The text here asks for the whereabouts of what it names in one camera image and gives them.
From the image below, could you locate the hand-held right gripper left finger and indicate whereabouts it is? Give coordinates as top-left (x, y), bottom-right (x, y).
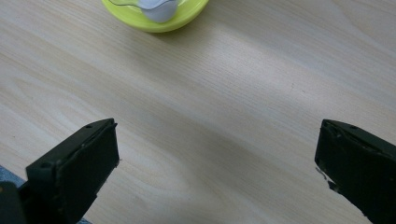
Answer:
top-left (19, 118), bottom-right (120, 224)

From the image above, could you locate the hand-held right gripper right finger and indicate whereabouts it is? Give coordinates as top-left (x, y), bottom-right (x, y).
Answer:
top-left (314, 119), bottom-right (396, 224)

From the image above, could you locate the lime green plate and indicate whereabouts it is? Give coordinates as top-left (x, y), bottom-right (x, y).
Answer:
top-left (101, 0), bottom-right (210, 34)

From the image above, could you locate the white spoon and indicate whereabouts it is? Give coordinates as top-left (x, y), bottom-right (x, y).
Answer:
top-left (108, 0), bottom-right (179, 23)

